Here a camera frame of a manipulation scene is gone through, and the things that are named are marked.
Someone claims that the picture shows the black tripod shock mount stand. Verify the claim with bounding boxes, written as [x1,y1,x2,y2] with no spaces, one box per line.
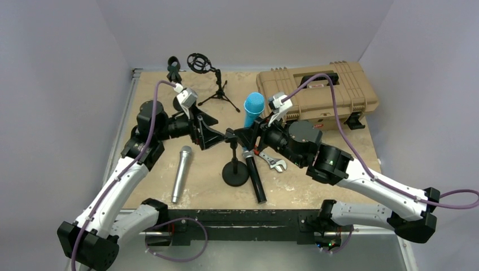
[186,53,241,113]

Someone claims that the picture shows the silver mesh head microphone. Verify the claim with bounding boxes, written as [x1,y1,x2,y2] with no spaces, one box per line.
[171,146,193,204]

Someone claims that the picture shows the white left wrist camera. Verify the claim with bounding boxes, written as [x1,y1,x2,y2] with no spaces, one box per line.
[174,83,198,119]

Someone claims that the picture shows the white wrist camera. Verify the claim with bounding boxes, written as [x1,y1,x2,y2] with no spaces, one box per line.
[267,92,293,126]
[174,83,198,119]

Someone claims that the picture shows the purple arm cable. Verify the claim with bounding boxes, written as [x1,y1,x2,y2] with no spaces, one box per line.
[282,73,479,255]
[71,80,208,271]

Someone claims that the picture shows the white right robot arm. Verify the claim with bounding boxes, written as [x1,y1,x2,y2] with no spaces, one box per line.
[234,118,439,243]

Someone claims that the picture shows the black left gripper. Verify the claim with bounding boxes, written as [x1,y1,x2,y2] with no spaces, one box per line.
[155,103,227,149]

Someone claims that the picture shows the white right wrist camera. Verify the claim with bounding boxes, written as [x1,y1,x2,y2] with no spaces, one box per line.
[267,92,293,126]

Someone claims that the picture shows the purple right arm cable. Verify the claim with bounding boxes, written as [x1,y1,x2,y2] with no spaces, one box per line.
[282,73,479,255]

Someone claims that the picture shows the aluminium table frame rails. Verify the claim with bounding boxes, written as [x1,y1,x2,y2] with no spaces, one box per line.
[99,68,143,194]

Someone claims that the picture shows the red handled adjustable wrench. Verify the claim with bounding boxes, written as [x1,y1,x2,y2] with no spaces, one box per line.
[254,150,288,173]

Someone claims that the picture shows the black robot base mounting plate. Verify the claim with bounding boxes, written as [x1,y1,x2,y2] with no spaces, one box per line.
[147,209,351,246]

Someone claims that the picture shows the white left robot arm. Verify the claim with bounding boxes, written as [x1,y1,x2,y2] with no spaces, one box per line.
[57,100,224,270]

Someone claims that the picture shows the blue foam covered microphone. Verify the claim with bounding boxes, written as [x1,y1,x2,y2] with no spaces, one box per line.
[243,92,265,128]

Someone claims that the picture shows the black microphone with mesh head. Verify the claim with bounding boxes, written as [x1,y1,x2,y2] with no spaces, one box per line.
[242,148,267,204]

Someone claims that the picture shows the black round base mic stand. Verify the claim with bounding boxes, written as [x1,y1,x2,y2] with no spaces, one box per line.
[166,56,188,113]

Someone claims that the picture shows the tan plastic tool case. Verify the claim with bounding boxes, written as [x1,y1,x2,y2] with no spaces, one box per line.
[256,61,379,130]

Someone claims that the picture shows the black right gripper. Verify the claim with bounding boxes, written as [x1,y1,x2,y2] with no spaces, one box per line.
[236,110,305,167]

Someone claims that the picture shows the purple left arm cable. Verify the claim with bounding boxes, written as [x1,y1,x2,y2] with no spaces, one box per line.
[71,80,208,271]

